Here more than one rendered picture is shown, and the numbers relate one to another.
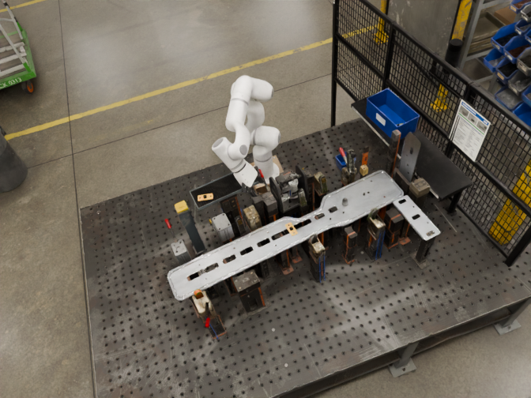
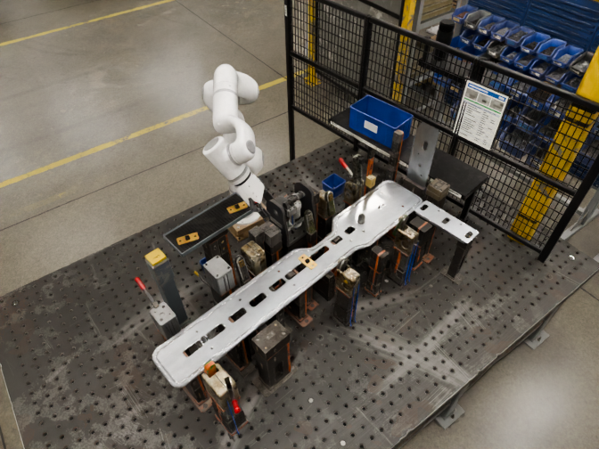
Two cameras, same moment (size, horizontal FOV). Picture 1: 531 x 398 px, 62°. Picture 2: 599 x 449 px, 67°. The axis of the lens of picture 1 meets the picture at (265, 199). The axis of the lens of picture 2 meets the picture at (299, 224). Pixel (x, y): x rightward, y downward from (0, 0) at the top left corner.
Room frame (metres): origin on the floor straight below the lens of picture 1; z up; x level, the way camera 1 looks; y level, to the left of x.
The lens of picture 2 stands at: (0.21, 0.42, 2.51)
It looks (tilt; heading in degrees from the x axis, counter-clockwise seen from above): 47 degrees down; 335
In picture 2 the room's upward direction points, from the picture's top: 1 degrees counter-clockwise
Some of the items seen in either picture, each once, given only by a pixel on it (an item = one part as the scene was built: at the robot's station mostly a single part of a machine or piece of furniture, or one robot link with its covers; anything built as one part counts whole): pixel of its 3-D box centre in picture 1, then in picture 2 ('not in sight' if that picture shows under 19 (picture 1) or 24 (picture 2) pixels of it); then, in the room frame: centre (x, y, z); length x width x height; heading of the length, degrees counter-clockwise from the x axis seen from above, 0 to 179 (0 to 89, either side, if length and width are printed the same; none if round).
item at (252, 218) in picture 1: (255, 230); (257, 277); (1.38, 0.09, 0.89); 0.13 x 0.11 x 0.38; 18
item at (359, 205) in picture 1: (288, 232); (305, 265); (1.26, -0.09, 1.00); 1.38 x 0.22 x 0.02; 108
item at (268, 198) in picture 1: (272, 216); (272, 256); (1.46, -0.02, 0.89); 0.13 x 0.11 x 0.38; 18
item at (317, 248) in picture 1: (317, 260); (346, 296); (1.13, -0.22, 0.87); 0.12 x 0.09 x 0.35; 18
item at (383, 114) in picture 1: (391, 114); (380, 121); (1.91, -0.85, 1.10); 0.30 x 0.17 x 0.13; 20
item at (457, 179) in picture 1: (406, 140); (403, 147); (1.74, -0.91, 1.02); 0.90 x 0.22 x 0.03; 18
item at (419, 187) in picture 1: (415, 203); (431, 211); (1.38, -0.85, 0.88); 0.08 x 0.08 x 0.36; 18
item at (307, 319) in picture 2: (280, 249); (294, 294); (1.25, -0.03, 0.84); 0.17 x 0.06 x 0.29; 18
